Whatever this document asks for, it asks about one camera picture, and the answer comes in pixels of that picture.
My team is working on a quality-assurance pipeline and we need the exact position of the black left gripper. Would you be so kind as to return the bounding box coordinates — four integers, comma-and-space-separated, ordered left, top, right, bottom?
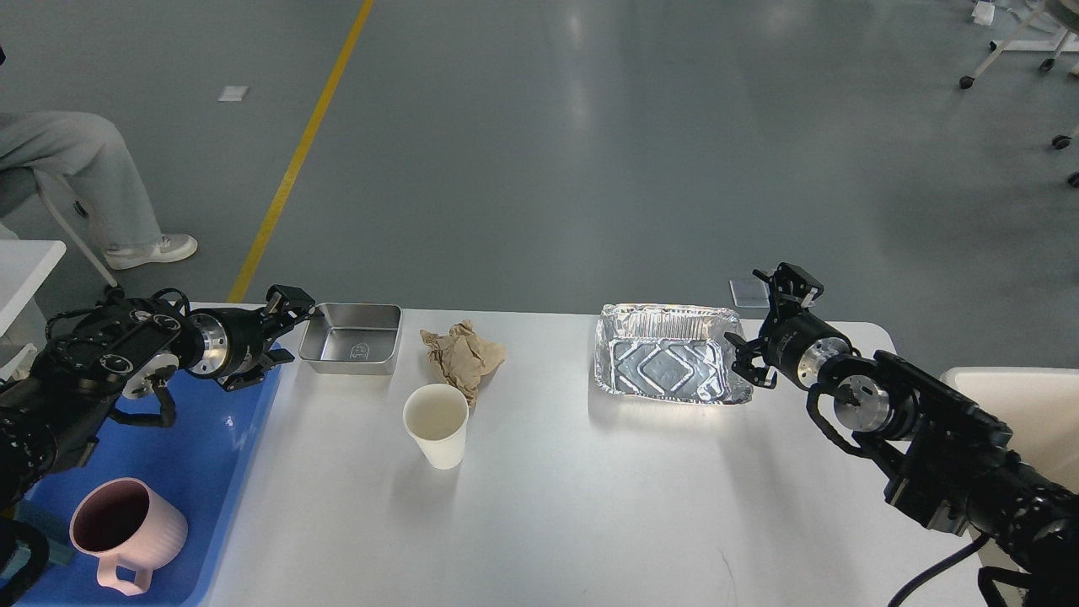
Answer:
186, 285, 318, 392

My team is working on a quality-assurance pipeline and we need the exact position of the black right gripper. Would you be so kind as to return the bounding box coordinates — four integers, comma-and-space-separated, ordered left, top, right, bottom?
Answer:
725, 262, 853, 391

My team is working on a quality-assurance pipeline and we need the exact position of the stainless steel rectangular tray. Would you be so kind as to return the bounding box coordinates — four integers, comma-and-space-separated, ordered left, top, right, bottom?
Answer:
299, 303, 402, 376

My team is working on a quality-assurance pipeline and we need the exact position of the pink plastic mug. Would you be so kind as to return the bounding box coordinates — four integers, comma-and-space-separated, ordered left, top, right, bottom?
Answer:
68, 477, 189, 597

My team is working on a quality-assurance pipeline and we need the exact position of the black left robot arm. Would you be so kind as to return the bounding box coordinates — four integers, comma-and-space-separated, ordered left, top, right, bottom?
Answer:
3, 285, 316, 606

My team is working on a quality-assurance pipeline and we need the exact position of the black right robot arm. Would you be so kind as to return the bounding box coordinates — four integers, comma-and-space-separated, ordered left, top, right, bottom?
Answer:
725, 262, 1078, 606

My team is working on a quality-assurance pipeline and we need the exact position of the aluminium foil tray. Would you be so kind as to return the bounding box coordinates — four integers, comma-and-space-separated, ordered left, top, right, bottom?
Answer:
593, 303, 753, 405

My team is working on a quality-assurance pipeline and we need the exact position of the blue plastic tray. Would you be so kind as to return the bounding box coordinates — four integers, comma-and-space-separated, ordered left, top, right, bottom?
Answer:
21, 369, 281, 606

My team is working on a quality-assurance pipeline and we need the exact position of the white paper cup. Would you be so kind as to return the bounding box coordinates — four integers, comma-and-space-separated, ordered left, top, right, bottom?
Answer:
402, 384, 470, 471

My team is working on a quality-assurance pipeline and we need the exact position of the crumpled brown paper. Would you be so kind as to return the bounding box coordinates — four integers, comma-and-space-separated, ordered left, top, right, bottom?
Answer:
419, 320, 507, 410

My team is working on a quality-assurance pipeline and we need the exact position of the person in white clothes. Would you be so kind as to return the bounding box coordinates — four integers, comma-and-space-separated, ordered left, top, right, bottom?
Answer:
1, 111, 199, 271

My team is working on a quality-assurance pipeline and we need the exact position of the white bin right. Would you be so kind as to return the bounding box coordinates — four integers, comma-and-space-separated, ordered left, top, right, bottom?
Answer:
940, 368, 1079, 591

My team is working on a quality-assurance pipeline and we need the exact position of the black wheeled chair base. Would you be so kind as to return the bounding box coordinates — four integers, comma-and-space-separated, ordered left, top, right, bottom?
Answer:
1051, 122, 1079, 187

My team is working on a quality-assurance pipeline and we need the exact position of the white wheeled cart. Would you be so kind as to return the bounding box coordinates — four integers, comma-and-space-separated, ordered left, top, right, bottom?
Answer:
957, 1, 1078, 91

